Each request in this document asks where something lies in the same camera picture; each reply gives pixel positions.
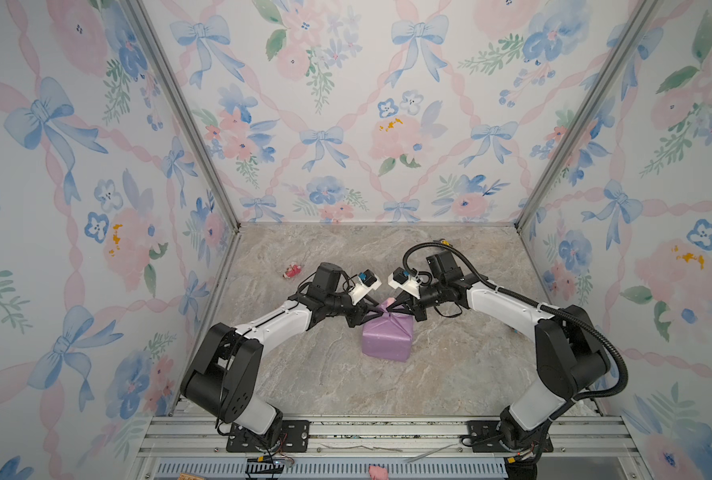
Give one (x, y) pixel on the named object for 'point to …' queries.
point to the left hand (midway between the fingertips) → (379, 307)
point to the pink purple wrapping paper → (391, 336)
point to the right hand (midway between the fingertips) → (389, 305)
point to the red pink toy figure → (292, 271)
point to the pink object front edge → (378, 472)
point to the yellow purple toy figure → (445, 242)
